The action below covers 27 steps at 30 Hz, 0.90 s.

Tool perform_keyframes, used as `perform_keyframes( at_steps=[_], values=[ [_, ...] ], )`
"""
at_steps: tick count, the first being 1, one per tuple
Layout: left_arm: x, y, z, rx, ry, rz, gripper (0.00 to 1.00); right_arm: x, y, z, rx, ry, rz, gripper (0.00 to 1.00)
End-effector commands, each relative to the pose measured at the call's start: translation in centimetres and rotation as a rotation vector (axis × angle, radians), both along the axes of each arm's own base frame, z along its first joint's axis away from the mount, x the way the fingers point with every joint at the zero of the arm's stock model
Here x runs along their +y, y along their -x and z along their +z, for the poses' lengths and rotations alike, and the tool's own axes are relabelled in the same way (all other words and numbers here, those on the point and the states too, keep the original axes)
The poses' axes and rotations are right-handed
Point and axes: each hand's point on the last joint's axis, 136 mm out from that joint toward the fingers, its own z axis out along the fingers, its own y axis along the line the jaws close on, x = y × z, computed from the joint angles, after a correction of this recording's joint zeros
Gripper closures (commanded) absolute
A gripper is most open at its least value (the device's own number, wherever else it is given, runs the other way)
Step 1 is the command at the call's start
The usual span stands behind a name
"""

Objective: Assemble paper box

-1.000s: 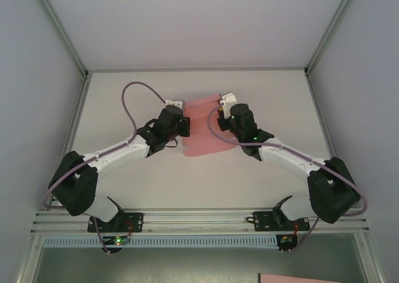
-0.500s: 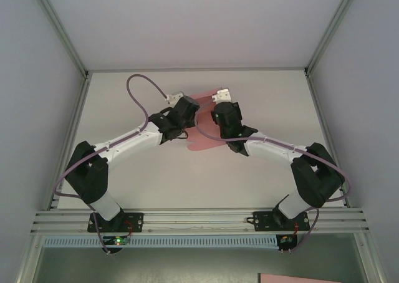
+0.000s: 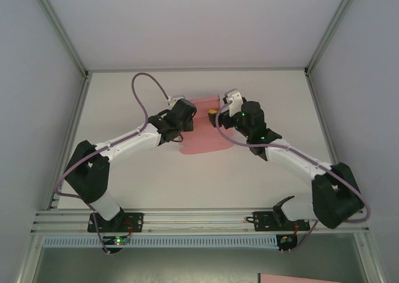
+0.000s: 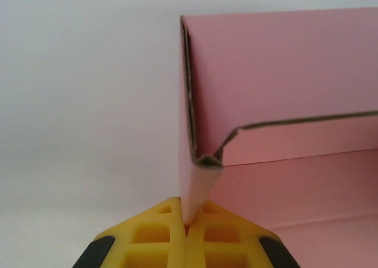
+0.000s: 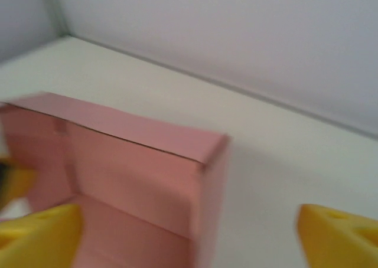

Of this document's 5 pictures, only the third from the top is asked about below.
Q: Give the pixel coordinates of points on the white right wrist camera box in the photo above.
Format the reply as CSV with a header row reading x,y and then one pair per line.
x,y
233,99

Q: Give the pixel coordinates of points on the green-lit circuit board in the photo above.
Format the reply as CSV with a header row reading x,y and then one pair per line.
x,y
118,241

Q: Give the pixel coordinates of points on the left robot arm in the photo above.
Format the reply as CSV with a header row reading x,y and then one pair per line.
x,y
124,142

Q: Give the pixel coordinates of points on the small circuit board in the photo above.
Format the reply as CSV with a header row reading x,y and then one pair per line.
x,y
285,240

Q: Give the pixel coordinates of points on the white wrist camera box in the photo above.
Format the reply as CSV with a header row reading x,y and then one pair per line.
x,y
176,98
233,99

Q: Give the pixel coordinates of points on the aluminium mounting rail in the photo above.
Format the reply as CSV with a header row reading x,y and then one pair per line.
x,y
199,217

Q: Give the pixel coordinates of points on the pink paper box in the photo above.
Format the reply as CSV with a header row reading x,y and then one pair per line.
x,y
202,139

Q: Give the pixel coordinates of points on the aluminium table side rail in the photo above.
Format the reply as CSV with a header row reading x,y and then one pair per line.
x,y
76,124
324,124

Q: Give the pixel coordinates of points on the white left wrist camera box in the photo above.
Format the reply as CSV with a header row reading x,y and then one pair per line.
x,y
176,98

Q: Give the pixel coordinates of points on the pink paper stack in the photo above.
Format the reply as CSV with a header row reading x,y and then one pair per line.
x,y
311,278

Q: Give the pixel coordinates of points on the aluminium frame post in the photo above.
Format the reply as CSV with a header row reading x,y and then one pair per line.
x,y
335,27
59,27

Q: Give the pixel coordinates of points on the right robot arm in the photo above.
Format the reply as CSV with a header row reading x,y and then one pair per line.
x,y
296,161

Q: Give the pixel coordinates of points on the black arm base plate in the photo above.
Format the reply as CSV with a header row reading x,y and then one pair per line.
x,y
263,222
135,220

